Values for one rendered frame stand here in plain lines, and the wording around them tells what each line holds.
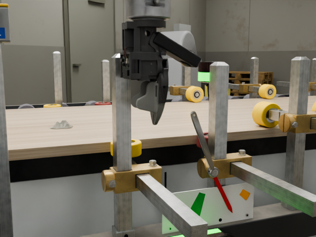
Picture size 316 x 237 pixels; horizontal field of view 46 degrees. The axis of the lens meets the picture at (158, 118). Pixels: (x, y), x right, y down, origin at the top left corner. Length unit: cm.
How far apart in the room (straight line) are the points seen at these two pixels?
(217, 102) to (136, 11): 32
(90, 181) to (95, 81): 513
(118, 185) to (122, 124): 14
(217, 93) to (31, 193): 55
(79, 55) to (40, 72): 75
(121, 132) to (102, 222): 38
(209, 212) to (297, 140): 32
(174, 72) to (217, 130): 576
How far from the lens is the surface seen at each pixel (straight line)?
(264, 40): 898
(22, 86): 529
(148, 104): 76
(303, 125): 108
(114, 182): 85
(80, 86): 593
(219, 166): 95
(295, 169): 111
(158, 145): 105
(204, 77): 95
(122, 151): 85
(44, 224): 111
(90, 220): 112
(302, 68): 107
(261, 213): 110
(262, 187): 87
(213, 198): 97
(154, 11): 74
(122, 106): 83
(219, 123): 93
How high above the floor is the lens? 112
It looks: 9 degrees down
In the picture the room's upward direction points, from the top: straight up
